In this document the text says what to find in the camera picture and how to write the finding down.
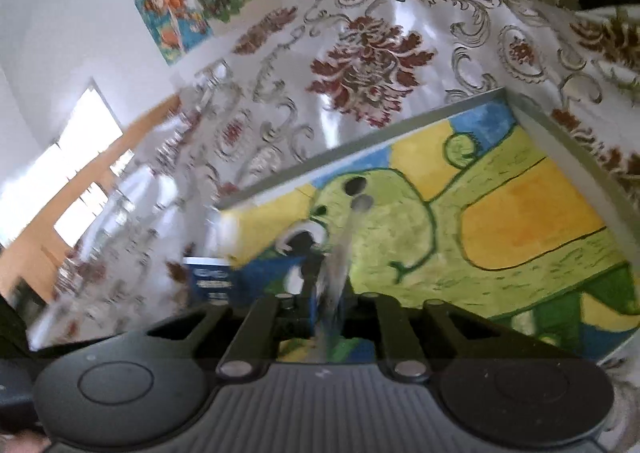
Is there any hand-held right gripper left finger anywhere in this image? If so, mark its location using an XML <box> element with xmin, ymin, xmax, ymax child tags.
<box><xmin>145</xmin><ymin>253</ymin><xmax>326</xmax><ymax>379</ymax></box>

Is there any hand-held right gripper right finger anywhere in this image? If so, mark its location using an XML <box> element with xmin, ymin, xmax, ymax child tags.
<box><xmin>345</xmin><ymin>290</ymin><xmax>511</xmax><ymax>381</ymax></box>

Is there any clear snack packet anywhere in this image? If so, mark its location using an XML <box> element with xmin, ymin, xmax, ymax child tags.
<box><xmin>312</xmin><ymin>195</ymin><xmax>376</xmax><ymax>364</ymax></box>

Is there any blue snack packet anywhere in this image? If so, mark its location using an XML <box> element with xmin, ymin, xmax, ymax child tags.
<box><xmin>182</xmin><ymin>255</ymin><xmax>236</xmax><ymax>306</ymax></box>

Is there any grey tray with painted bottom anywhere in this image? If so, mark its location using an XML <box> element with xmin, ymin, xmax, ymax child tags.
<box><xmin>215</xmin><ymin>88</ymin><xmax>640</xmax><ymax>364</ymax></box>

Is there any bright window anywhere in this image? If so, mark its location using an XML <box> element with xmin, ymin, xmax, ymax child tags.
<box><xmin>0</xmin><ymin>78</ymin><xmax>123</xmax><ymax>214</ymax></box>

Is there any floral satin blanket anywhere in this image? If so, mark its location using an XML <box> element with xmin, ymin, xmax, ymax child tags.
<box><xmin>25</xmin><ymin>0</ymin><xmax>640</xmax><ymax>453</ymax></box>

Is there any orange-haired cartoon wall poster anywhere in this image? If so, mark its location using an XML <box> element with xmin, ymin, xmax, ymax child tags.
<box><xmin>134</xmin><ymin>0</ymin><xmax>213</xmax><ymax>66</ymax></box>

